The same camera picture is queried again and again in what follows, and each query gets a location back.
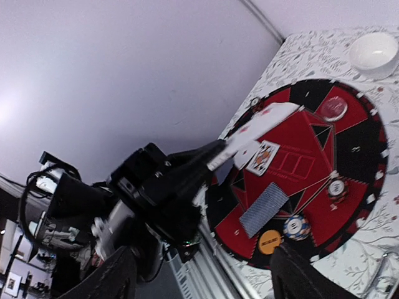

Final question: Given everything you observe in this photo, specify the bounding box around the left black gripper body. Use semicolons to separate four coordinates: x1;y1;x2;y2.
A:
108;143;203;243

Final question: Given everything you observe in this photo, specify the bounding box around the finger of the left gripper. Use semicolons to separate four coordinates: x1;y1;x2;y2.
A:
168;140;226;187

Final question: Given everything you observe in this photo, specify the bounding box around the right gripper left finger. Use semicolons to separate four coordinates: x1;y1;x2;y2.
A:
61;247;137;299

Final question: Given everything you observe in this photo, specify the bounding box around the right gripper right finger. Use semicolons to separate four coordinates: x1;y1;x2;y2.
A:
270;243;356;299

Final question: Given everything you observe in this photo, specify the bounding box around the orange big blind button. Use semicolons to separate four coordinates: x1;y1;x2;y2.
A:
258;230;282;255

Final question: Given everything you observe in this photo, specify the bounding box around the ace of diamonds card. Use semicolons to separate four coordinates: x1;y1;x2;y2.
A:
233;149;257;170

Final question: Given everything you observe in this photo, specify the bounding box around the dealt blue playing cards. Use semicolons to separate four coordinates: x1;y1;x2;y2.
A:
239;183;289;239

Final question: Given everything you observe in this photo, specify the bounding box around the red black 100 chip stack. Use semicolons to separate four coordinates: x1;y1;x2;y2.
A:
327;178;349;203

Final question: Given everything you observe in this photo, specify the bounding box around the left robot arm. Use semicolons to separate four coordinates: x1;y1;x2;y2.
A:
30;140;226;280

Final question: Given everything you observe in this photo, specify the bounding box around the round red black poker mat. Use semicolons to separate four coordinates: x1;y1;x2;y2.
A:
205;79;388;268

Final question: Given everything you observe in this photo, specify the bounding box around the white ceramic bowl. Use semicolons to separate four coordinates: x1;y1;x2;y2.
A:
349;32;398;80

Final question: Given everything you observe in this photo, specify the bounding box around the front aluminium rail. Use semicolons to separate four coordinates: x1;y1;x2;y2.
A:
170;223;259;299

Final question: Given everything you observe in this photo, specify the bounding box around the left aluminium frame post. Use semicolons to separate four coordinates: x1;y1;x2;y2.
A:
239;0;286;45

